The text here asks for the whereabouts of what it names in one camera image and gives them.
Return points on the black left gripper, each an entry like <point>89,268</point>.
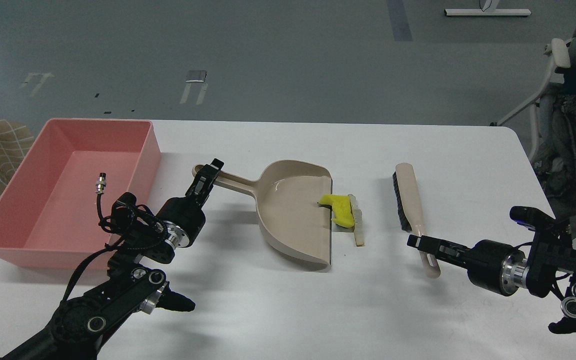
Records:
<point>183,216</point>

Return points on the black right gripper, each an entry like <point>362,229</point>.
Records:
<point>489,264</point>

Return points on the beige plastic dustpan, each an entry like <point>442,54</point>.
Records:
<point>291,221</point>

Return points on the beige hand brush black bristles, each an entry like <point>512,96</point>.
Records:
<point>410,209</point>

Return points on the beige foam strip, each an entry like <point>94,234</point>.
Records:
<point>358,228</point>

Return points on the yellow sponge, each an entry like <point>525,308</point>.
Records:
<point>341,206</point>

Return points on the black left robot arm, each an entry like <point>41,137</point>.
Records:
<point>81,326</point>

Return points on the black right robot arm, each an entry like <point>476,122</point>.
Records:
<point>548,268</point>

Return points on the pink plastic bin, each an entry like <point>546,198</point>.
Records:
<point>48,211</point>

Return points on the white desk base bar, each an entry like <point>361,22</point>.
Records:
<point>503,12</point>

